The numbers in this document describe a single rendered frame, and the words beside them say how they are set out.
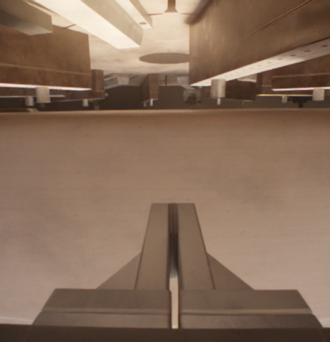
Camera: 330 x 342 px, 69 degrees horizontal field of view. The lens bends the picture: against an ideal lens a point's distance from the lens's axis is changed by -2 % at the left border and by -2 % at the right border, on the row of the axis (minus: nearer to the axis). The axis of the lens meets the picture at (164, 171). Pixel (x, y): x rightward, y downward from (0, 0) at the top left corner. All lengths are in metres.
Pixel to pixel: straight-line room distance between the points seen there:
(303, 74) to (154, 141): 2.09
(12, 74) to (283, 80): 1.94
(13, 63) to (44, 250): 1.44
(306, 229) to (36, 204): 0.31
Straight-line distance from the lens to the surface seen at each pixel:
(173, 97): 6.19
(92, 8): 1.14
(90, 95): 3.62
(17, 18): 0.84
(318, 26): 0.74
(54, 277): 0.35
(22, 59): 1.71
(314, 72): 2.29
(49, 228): 0.32
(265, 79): 3.19
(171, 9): 1.62
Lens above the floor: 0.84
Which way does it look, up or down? 14 degrees up
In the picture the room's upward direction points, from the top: 179 degrees clockwise
